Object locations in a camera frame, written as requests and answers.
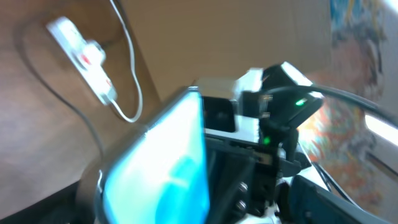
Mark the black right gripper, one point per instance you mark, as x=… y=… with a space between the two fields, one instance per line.
x=242 y=179

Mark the turquoise screen smartphone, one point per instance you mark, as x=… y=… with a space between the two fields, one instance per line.
x=159 y=175

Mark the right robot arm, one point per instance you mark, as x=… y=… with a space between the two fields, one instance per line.
x=305 y=192

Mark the white charger plug adapter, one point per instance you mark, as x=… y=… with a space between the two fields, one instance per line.
x=92 y=54

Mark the white power strip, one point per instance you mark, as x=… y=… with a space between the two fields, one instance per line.
x=69 y=38

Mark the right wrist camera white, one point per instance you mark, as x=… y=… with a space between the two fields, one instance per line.
x=223 y=109

